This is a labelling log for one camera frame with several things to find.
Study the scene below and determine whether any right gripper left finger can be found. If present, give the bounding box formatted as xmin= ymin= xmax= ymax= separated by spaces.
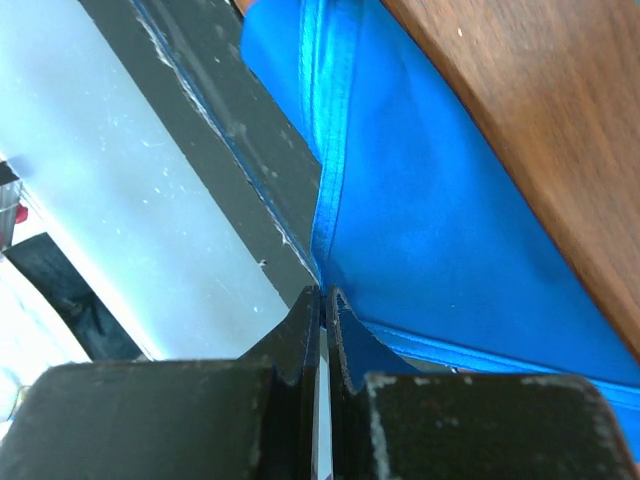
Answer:
xmin=1 ymin=287 xmax=321 ymax=479

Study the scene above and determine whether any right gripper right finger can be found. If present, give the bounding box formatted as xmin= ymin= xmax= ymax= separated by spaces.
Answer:
xmin=325 ymin=288 xmax=639 ymax=479

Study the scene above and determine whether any blue cloth napkin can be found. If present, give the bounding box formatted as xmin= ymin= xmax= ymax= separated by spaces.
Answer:
xmin=241 ymin=1 xmax=639 ymax=452

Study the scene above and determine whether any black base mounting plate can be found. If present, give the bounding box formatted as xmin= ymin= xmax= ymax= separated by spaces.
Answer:
xmin=84 ymin=1 xmax=320 ymax=304

